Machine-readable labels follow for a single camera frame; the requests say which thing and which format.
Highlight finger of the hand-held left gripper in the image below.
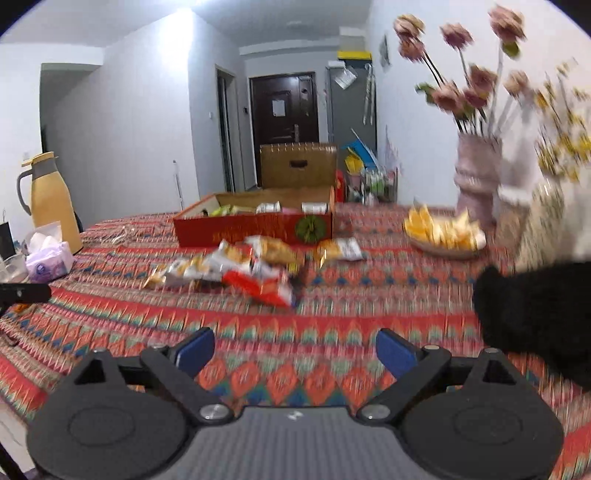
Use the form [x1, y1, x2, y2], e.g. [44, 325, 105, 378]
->
[0, 283, 52, 305]

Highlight ceramic plate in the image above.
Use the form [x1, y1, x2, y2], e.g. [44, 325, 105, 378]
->
[404, 226, 488, 259]

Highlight yellow thermos jug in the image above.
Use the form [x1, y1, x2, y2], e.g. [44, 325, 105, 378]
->
[17, 151, 84, 254]

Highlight orange chip snack packet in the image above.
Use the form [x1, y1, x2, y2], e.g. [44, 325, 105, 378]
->
[245, 235, 305, 271]

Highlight folded umbrella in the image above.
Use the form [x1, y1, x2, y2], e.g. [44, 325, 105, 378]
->
[362, 65, 375, 125]

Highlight pink ceramic vase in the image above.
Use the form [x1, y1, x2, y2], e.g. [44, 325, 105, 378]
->
[454, 133, 504, 232]

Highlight white orange snack packet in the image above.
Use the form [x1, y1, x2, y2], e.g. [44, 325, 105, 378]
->
[210, 240, 254, 273]
[164, 256, 222, 287]

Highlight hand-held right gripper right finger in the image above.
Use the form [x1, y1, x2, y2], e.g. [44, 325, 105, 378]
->
[355, 329, 532, 425]

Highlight floral white vase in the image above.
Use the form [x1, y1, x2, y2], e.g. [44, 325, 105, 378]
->
[517, 180, 578, 268]

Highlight cluttered storage rack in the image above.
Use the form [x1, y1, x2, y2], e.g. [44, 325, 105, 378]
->
[341, 129, 399, 204]

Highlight grey refrigerator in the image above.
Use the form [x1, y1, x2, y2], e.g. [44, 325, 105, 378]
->
[325, 65, 377, 153]

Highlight gold snack packet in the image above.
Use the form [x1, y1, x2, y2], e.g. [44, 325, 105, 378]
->
[143, 264, 169, 291]

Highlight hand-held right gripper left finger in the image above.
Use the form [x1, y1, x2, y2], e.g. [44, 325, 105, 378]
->
[65, 328, 234, 425]

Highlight purple tissue pack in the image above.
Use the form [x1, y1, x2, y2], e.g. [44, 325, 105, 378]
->
[25, 222, 75, 283]

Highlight white cable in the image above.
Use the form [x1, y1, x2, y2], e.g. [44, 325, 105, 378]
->
[99, 226, 130, 245]

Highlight bunch of dried pink roses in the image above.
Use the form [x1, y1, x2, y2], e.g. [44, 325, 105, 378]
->
[393, 4, 532, 137]

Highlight yellow white snack packet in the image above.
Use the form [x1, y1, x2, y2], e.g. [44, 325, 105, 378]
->
[316, 237, 365, 266]

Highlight red cardboard box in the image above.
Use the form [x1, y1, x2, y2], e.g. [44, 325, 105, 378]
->
[173, 143, 336, 248]

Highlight yellow blossom branches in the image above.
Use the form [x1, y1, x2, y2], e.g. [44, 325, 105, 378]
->
[536, 60, 591, 185]

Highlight glass jar with white lid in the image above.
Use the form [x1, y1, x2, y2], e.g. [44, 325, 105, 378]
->
[496, 185, 532, 245]

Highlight clear glass cup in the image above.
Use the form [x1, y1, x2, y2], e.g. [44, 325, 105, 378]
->
[0, 253, 28, 283]

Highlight black fuzzy cloth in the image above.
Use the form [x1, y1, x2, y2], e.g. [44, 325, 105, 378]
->
[473, 261, 591, 388]

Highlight grey interior door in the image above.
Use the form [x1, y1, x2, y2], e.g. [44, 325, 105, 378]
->
[215, 65, 236, 192]

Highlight dark brown entrance door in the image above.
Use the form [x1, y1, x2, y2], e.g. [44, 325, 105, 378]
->
[249, 71, 319, 190]

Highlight white pole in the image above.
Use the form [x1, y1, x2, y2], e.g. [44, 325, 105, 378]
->
[173, 160, 185, 213]

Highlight red snack packet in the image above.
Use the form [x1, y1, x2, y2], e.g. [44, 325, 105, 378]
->
[223, 268, 296, 308]

